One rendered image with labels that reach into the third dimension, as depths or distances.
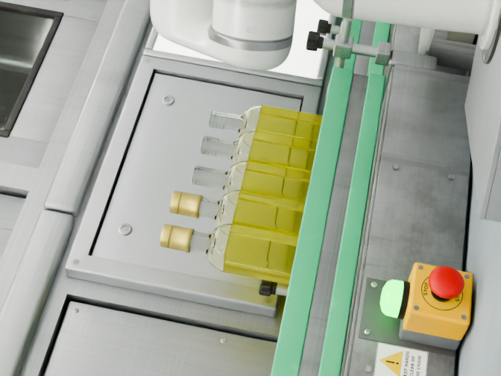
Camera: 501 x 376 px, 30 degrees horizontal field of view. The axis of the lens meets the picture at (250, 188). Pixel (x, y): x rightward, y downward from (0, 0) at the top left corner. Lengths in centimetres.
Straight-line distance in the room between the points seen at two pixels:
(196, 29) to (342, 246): 34
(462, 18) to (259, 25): 22
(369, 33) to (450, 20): 57
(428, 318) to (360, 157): 30
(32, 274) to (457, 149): 68
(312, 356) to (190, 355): 36
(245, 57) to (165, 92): 66
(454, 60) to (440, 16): 42
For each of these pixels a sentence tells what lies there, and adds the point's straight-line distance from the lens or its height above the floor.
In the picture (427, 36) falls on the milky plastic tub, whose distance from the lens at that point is 142.
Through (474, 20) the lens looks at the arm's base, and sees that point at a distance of 104.
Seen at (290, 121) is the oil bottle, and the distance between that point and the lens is 147.
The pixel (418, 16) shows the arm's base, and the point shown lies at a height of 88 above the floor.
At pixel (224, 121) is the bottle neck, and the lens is 148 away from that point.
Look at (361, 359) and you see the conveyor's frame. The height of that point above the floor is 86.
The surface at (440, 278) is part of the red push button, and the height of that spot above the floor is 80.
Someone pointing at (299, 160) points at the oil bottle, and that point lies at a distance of 142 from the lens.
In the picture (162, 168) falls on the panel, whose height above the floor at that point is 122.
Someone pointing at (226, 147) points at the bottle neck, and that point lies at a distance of 144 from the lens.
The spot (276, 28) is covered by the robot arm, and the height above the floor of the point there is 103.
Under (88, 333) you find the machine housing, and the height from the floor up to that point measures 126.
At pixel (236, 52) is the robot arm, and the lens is 106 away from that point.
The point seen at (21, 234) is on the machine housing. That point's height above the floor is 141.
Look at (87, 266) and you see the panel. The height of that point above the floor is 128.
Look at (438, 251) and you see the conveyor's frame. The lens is 121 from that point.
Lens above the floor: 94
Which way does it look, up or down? 4 degrees up
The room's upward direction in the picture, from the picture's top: 79 degrees counter-clockwise
